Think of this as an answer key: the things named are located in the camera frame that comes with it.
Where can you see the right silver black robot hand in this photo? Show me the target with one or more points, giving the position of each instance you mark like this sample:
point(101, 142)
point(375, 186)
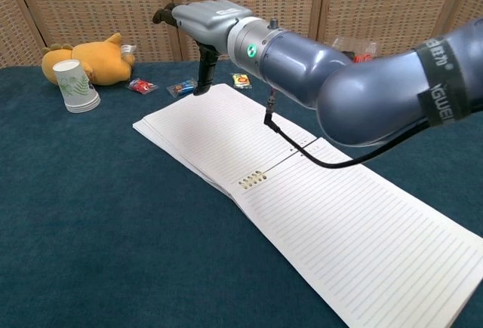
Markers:
point(207, 22)

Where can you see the lined paper notepad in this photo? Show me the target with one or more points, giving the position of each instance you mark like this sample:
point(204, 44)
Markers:
point(339, 230)

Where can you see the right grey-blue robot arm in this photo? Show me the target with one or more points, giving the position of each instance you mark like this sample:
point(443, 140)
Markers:
point(358, 90)

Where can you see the yellow wrapped candy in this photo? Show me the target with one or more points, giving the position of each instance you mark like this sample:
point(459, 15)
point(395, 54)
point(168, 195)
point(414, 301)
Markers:
point(240, 80)

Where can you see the blue wrapped candy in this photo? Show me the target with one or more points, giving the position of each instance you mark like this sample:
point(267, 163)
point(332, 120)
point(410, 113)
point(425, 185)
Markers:
point(181, 88)

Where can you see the red wrapped candy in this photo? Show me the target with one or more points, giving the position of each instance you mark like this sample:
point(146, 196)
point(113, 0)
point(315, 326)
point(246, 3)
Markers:
point(141, 86)

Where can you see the yellow plush toy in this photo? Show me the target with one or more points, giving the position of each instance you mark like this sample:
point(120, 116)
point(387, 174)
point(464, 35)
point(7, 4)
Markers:
point(102, 60)

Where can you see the woven rattan folding screen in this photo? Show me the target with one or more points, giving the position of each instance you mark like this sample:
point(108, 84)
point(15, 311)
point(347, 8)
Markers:
point(94, 3)

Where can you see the stacked fern print paper cups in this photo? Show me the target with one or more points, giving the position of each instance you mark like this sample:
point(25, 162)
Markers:
point(75, 86)

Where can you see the clear box of red clips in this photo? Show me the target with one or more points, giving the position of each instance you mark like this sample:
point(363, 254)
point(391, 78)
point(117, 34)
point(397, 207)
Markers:
point(362, 49)

